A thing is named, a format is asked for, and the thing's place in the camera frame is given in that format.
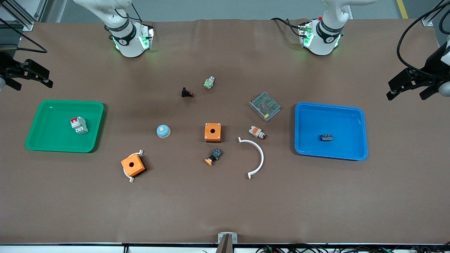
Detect white red circuit breaker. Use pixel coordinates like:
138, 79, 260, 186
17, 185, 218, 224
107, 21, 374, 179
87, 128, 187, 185
70, 116, 89, 135

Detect green plastic tray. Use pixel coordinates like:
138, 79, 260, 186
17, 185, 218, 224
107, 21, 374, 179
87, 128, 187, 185
25, 100, 105, 153

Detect blue plastic tray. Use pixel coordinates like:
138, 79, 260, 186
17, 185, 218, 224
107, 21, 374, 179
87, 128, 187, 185
294, 102, 368, 161

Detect orange button box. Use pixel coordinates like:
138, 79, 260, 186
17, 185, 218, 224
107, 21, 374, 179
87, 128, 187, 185
204, 123, 222, 143
121, 154, 146, 177

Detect metal mesh power supply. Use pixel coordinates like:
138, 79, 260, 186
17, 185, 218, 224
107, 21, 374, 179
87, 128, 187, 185
249, 92, 281, 122

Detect orange box with brackets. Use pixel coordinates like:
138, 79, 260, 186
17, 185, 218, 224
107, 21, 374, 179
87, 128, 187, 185
123, 149, 144, 183

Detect orange white indicator lamp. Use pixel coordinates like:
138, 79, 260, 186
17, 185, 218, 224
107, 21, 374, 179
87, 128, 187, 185
249, 126, 267, 140

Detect orange black mushroom button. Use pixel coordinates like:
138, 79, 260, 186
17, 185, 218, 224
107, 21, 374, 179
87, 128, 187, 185
205, 148, 223, 166

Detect brown table mat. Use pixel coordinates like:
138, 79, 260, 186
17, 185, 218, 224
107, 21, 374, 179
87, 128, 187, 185
0, 19, 450, 244

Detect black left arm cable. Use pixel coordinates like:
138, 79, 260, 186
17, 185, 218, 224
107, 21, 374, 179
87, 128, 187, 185
397, 3, 450, 76

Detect aluminium frame profile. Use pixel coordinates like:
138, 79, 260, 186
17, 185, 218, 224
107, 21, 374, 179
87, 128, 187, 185
0, 0, 48, 31
421, 0, 450, 27

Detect black left base cable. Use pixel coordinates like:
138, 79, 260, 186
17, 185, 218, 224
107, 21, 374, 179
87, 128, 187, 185
271, 17, 310, 37

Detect large white curved bracket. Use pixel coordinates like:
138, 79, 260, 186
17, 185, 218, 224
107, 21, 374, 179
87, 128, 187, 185
238, 137, 264, 180

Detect black cable bundle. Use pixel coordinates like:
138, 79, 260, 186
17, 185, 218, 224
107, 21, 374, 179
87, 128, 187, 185
257, 244, 450, 253

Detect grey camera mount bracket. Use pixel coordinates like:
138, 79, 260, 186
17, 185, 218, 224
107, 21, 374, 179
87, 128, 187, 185
217, 232, 238, 253

